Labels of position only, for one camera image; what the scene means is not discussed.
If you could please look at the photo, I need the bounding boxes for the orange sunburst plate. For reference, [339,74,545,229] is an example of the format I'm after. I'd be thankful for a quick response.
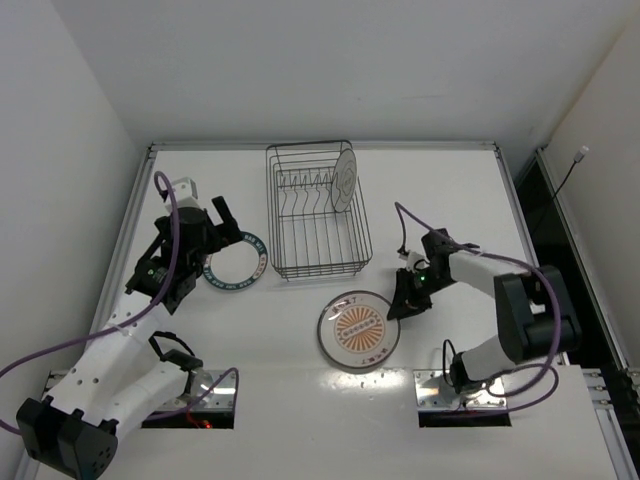
[316,290,401,371]

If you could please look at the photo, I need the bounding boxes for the white plate with grey motif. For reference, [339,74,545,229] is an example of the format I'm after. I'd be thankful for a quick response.
[330,148,358,213]

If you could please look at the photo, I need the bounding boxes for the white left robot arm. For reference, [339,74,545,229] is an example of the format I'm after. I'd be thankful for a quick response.
[16,196,242,479]

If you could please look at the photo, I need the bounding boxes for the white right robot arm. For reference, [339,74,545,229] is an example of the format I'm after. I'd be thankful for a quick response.
[387,229,583,394]

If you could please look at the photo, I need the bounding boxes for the blue rimmed white plate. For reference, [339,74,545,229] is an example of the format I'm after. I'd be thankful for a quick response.
[204,232,268,292]

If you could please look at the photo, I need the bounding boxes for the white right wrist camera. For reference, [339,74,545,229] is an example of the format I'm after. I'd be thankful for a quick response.
[406,251,429,271]

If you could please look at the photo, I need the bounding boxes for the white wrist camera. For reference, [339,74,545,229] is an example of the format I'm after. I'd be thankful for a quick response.
[171,177,200,208]
[406,251,429,271]

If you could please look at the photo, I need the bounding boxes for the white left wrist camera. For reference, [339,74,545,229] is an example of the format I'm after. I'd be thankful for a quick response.
[171,177,200,208]

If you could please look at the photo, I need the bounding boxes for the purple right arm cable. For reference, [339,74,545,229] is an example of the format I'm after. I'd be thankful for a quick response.
[394,201,561,414]

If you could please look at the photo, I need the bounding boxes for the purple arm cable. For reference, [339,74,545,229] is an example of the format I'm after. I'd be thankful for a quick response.
[394,201,561,414]
[0,171,240,435]

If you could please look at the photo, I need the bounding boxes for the black wire dish rack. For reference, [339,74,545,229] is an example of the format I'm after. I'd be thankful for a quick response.
[266,139,373,281]

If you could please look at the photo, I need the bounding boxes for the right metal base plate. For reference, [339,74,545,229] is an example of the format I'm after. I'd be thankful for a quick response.
[413,369,507,413]

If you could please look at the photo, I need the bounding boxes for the metal base plate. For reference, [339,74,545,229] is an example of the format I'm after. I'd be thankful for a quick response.
[413,369,507,413]
[154,367,239,415]

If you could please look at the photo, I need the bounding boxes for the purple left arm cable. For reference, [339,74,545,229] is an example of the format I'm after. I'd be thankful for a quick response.
[0,171,240,435]

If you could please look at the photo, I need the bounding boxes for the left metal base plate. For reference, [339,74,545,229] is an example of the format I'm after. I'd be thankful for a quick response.
[154,367,239,415]

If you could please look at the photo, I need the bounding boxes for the black cable with white plug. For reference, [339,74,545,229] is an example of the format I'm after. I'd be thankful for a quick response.
[552,145,589,201]

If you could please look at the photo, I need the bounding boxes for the aluminium frame rail right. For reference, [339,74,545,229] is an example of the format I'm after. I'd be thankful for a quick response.
[526,151,639,479]

